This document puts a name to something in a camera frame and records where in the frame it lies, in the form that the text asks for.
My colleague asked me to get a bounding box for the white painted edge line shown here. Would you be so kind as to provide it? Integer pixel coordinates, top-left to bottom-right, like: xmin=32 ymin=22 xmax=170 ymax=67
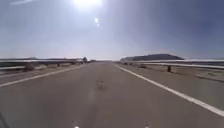
xmin=0 ymin=63 xmax=88 ymax=89

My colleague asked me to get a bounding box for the dry dirt verge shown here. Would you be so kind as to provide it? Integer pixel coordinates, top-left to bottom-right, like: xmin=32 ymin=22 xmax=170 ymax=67
xmin=133 ymin=64 xmax=224 ymax=83
xmin=0 ymin=62 xmax=82 ymax=76

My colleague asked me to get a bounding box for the metal guardrail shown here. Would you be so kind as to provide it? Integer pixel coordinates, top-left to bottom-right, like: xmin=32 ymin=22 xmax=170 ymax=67
xmin=121 ymin=59 xmax=224 ymax=74
xmin=0 ymin=58 xmax=85 ymax=72

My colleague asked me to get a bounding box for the grey asphalt road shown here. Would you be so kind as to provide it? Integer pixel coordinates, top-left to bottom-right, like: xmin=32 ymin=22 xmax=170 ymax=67
xmin=0 ymin=61 xmax=224 ymax=128

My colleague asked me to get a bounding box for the dark distant hill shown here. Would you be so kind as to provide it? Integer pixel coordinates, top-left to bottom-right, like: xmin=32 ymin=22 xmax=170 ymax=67
xmin=120 ymin=53 xmax=185 ymax=62

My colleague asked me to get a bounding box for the white painted lane line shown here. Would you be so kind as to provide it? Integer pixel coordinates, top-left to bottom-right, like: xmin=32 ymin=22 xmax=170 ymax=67
xmin=112 ymin=63 xmax=224 ymax=118

